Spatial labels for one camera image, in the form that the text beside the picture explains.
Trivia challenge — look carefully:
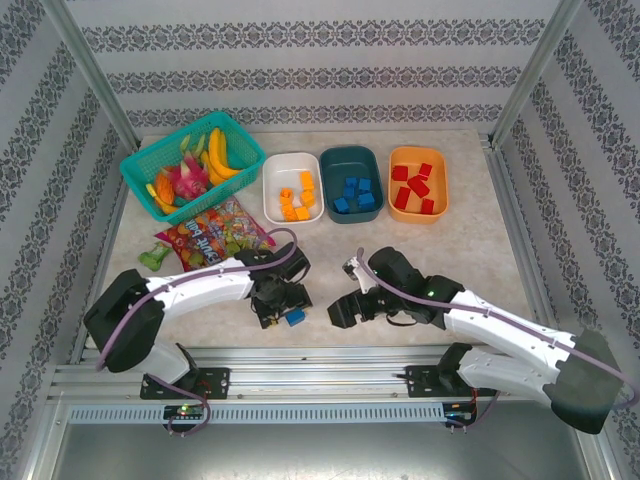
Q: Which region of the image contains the colourful fruit candy bag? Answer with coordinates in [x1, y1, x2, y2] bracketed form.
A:
[153, 195, 277, 274]

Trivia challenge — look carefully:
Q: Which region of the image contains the left controller board with LED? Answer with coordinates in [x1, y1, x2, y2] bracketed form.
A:
[164, 404, 209, 420]

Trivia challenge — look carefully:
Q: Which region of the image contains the controller board with led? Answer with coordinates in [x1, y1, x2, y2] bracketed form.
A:
[164, 404, 209, 420]
[444, 402, 479, 426]

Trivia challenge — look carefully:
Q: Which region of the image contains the small green candy packet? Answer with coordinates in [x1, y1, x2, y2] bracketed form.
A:
[137, 241, 174, 273]

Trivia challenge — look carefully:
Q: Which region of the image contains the white plastic bin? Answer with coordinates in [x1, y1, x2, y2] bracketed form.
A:
[262, 151, 325, 225]

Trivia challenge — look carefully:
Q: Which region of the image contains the right controller board with LED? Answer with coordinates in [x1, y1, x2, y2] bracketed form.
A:
[444, 402, 479, 426]

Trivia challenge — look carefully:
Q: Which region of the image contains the yellow toy banana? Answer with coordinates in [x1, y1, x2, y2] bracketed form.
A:
[207, 127, 246, 180]
[199, 149, 231, 187]

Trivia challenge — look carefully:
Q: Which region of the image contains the orange plastic bin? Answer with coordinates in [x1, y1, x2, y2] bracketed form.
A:
[388, 145, 450, 225]

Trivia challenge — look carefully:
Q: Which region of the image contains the pink toy dragon fruit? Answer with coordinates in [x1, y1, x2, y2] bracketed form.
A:
[167, 152, 211, 201]

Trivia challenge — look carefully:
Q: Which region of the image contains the dark teal plastic bin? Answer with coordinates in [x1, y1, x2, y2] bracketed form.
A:
[318, 145, 385, 225]

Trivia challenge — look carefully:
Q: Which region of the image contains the orange toy fruit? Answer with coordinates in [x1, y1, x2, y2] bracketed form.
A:
[153, 168, 177, 202]

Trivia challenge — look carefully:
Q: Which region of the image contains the teal plastic mesh basket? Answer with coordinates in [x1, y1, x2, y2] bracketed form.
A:
[118, 110, 267, 225]

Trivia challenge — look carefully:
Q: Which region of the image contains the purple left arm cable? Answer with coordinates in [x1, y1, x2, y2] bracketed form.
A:
[94, 227, 301, 437]

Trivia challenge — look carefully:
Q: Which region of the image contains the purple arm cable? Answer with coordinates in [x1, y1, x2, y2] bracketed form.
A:
[355, 247, 640, 436]
[94, 227, 301, 437]

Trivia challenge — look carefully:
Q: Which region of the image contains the horizontal aluminium mounting rail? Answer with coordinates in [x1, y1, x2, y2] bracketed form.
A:
[47, 344, 596, 405]

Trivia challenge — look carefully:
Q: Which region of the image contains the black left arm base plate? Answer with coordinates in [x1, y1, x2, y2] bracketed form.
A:
[139, 367, 231, 401]

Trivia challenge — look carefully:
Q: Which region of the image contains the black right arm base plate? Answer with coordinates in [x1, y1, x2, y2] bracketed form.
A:
[403, 364, 496, 399]

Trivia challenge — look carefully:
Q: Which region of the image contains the slotted grey cable duct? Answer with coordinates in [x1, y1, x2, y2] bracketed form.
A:
[67, 403, 446, 425]

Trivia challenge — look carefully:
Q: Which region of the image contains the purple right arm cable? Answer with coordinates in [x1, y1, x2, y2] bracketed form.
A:
[355, 247, 640, 436]

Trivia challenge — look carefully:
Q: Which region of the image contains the aluminium side rail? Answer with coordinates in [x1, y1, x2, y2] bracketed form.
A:
[479, 132, 569, 361]
[68, 139, 144, 365]

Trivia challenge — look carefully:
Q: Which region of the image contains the aluminium frame post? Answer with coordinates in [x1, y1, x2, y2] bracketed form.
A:
[39, 0, 144, 151]
[488, 0, 585, 147]

